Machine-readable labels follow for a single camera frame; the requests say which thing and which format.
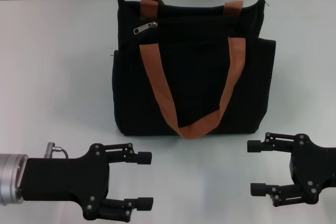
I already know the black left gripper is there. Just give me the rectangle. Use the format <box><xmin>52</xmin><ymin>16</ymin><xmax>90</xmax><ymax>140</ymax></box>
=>
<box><xmin>19</xmin><ymin>142</ymin><xmax>154</xmax><ymax>222</ymax></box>

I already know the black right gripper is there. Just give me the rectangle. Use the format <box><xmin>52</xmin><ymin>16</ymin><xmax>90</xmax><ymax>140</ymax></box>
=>
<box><xmin>246</xmin><ymin>132</ymin><xmax>336</xmax><ymax>207</ymax></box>

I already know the black fabric food bag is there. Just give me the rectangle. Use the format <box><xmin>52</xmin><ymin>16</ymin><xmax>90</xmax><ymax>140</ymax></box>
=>
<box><xmin>111</xmin><ymin>0</ymin><xmax>277</xmax><ymax>141</ymax></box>

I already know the silver metal zipper pull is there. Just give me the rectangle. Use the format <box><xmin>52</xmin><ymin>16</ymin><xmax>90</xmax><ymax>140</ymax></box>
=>
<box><xmin>133</xmin><ymin>21</ymin><xmax>159</xmax><ymax>35</ymax></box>

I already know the left gripper connector cable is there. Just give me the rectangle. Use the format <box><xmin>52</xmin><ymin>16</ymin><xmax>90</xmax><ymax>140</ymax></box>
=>
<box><xmin>46</xmin><ymin>142</ymin><xmax>68</xmax><ymax>159</ymax></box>

